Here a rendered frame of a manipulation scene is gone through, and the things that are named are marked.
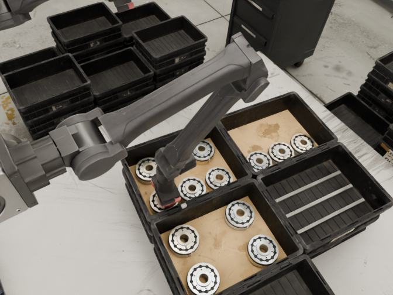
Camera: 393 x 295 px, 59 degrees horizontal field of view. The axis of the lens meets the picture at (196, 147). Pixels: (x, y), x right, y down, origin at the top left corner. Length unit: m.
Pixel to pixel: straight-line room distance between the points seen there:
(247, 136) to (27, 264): 0.96
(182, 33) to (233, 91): 1.78
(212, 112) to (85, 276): 0.78
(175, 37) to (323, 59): 1.48
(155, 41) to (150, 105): 1.82
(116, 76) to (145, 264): 1.39
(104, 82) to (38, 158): 1.76
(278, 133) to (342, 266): 0.57
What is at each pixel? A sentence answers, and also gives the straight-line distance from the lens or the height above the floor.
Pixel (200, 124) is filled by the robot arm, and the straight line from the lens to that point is 0.87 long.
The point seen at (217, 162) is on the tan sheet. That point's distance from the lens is 1.39.
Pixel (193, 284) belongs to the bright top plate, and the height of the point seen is 0.86.
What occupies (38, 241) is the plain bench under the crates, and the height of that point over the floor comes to 0.70.
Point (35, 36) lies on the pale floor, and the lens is 3.50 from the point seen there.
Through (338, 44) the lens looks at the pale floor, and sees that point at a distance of 3.67.
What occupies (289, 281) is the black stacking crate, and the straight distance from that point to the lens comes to 1.24.
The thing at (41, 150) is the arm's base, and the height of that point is 1.48.
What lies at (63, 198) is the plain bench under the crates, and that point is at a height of 0.70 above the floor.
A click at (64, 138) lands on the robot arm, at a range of 0.65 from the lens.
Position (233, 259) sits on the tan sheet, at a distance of 1.22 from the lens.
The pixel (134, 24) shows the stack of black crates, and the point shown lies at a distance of 2.82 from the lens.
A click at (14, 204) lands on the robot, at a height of 1.42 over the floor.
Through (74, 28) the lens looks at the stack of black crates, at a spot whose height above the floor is 0.49.
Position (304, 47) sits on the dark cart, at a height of 0.27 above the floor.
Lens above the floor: 1.97
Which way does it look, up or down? 53 degrees down
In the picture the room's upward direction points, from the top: 6 degrees clockwise
